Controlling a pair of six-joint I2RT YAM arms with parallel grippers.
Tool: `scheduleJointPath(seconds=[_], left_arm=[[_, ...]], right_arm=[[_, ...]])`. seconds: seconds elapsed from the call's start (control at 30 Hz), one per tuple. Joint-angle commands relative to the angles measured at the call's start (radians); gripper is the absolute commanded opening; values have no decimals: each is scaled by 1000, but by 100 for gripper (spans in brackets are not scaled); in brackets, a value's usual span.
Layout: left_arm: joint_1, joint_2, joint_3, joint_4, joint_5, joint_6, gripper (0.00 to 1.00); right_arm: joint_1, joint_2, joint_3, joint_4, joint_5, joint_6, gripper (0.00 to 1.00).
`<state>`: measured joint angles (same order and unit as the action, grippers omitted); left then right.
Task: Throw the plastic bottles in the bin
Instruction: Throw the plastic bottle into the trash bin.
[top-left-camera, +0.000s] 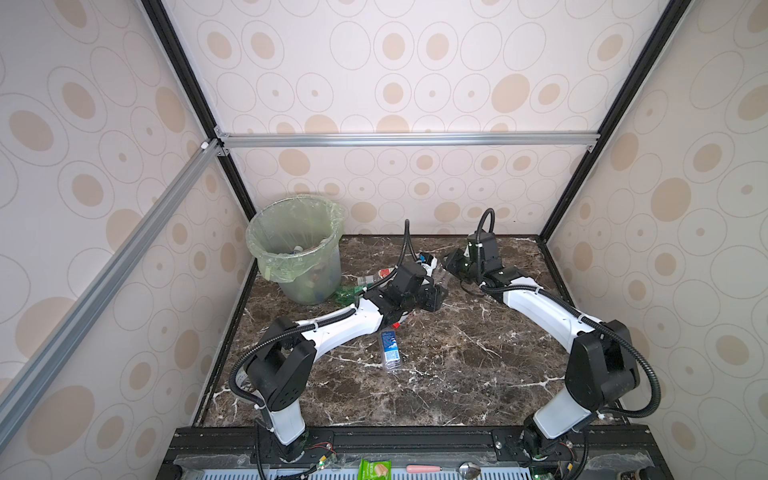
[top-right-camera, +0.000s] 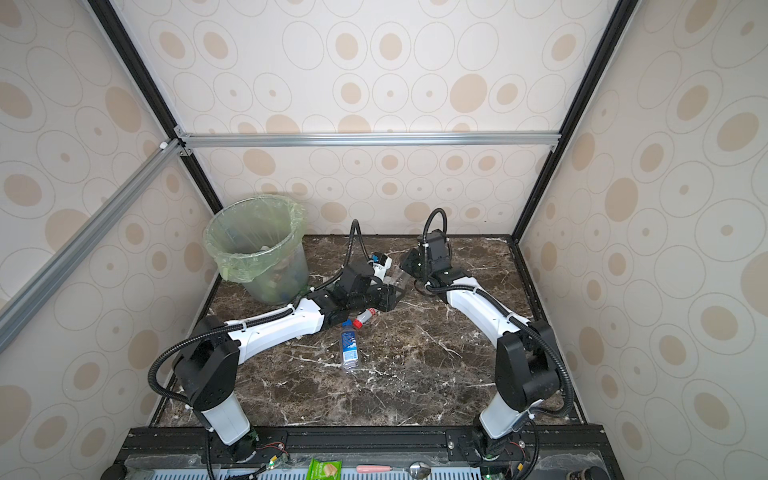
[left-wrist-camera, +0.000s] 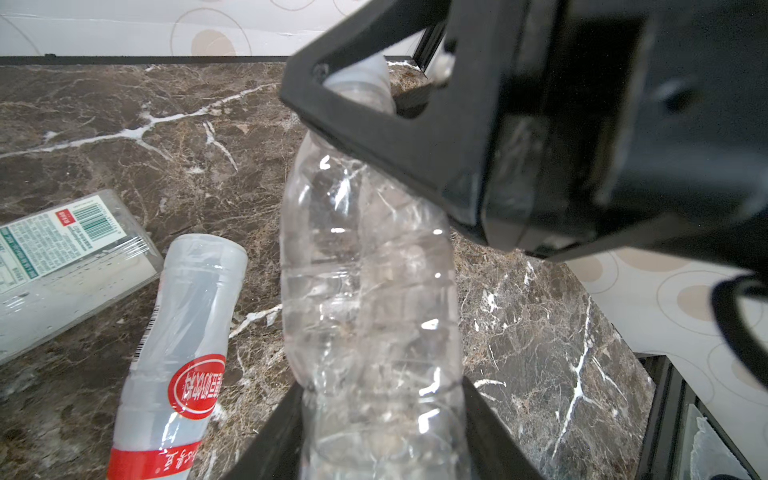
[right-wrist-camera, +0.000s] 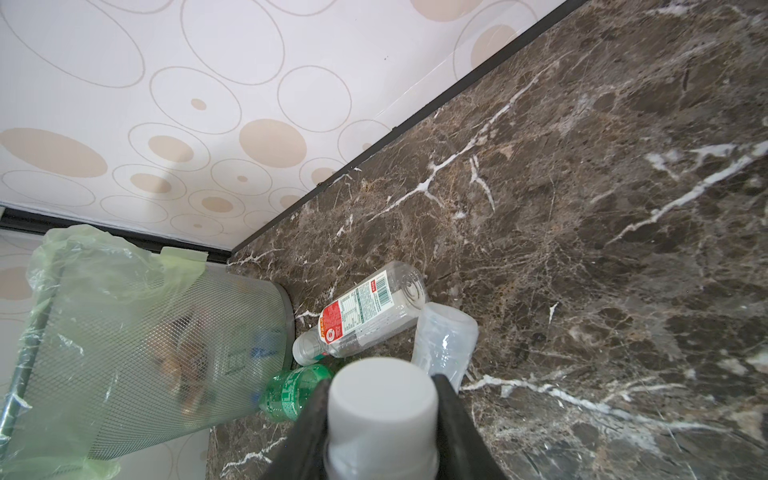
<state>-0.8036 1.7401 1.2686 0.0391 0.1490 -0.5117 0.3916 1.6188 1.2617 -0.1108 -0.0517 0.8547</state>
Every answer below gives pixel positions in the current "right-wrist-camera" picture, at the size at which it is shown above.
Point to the white milky bottle red label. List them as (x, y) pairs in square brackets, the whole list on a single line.
[(445, 341)]

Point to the clear bottle red green label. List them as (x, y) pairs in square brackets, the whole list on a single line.
[(382, 306)]

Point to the green bin with plastic liner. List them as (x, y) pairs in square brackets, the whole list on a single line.
[(126, 349)]

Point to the green Sprite bottle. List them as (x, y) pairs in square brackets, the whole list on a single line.
[(287, 393)]

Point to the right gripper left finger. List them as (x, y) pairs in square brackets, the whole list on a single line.
[(302, 455)]

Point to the clear crushed bottle white cap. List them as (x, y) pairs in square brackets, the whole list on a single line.
[(382, 422)]

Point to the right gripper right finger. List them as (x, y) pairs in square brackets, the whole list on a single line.
[(463, 454)]

